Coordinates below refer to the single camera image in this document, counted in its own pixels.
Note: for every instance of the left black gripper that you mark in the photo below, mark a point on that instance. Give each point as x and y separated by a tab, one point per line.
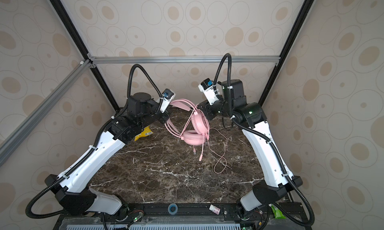
166	114

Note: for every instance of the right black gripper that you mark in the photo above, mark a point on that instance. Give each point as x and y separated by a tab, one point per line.
206	108

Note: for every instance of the pink cat-ear headphones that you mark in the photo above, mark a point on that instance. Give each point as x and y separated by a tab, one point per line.
196	130

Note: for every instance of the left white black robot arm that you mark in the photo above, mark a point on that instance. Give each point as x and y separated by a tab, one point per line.
71	186

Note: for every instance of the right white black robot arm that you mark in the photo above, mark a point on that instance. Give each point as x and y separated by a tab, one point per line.
225	97

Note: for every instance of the yellow snack packet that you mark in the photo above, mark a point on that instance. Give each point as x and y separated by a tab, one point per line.
145	133

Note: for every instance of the blue tape roll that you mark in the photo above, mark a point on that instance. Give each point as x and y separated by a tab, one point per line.
172	209

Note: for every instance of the small white pink box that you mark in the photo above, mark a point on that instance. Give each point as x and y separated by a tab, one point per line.
216	210

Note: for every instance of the green packet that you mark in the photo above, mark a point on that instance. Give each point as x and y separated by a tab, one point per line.
278	214

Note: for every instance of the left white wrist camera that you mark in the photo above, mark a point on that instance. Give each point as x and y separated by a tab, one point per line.
166	98

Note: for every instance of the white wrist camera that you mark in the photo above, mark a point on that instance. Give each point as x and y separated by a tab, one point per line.
210	92
166	98

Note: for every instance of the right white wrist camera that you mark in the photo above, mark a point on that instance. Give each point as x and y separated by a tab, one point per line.
210	92

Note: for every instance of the back aluminium rail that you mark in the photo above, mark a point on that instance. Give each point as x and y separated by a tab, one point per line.
182	60

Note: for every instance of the aluminium rail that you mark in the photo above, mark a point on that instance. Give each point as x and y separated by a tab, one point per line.
182	60
26	127

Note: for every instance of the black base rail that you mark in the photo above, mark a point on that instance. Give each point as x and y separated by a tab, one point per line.
188	217

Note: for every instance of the right black frame post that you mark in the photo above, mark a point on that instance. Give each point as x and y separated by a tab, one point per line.
297	26

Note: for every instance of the black frame post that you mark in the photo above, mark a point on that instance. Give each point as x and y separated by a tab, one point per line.
66	20
297	26

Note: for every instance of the left aluminium rail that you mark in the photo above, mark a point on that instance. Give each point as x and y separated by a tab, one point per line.
26	127

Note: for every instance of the left black frame post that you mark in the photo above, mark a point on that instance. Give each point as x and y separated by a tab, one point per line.
66	20

